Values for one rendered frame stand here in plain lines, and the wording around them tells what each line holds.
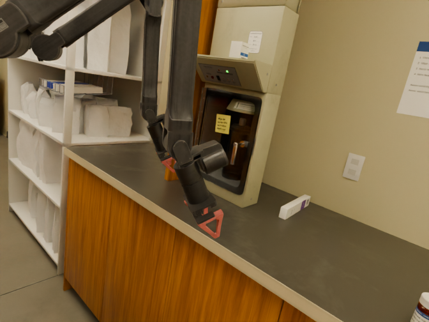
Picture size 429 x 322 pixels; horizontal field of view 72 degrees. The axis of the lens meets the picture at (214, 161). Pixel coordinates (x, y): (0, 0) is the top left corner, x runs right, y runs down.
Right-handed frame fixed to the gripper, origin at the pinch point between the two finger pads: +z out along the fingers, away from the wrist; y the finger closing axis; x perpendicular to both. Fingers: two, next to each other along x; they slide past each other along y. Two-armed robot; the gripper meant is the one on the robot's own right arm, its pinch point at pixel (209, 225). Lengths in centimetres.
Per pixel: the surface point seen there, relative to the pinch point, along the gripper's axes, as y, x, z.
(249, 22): 45, -48, -43
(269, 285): -9.4, -7.8, 19.6
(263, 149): 36, -36, 4
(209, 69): 51, -29, -31
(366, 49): 39, -94, -17
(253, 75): 32, -38, -26
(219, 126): 49, -25, -8
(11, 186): 220, 125, 23
